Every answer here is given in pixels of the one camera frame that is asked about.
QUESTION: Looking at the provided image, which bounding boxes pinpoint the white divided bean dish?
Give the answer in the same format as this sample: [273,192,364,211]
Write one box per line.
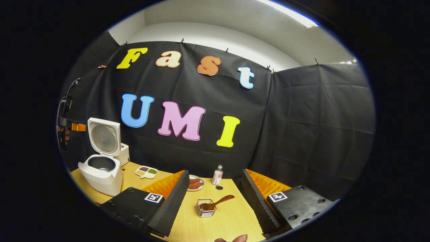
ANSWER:
[135,166,159,179]

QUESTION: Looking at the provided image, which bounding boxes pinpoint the metal wire chopstick holder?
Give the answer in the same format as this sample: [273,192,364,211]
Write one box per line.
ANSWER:
[196,199,217,218]

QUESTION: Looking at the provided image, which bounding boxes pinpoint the small pink label bottle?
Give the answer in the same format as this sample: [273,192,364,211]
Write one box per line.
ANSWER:
[212,165,224,186]

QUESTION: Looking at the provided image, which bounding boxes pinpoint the white oval plate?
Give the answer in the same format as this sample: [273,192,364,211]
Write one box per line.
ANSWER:
[187,174,205,192]

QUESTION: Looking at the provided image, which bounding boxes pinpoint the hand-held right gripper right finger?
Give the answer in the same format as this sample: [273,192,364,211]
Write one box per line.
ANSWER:
[241,169,336,236]

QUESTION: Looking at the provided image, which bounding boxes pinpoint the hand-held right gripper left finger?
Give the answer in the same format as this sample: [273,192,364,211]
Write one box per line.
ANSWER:
[101,170,190,237]

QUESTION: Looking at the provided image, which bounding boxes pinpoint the black backdrop cloth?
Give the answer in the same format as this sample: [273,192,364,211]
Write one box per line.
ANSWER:
[59,30,376,202]

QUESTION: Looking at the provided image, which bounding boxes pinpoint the white toaster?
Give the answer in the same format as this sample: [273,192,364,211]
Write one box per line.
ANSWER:
[116,143,130,167]

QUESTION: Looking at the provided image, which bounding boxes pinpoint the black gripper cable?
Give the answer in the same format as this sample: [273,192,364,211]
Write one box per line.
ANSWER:
[57,78,82,116]

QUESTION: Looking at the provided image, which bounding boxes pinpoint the white rice cooker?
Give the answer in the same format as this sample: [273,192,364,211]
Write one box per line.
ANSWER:
[78,117,123,197]

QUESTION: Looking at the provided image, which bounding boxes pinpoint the brown wooden spoon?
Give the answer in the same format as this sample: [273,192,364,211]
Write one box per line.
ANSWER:
[199,195,235,211]

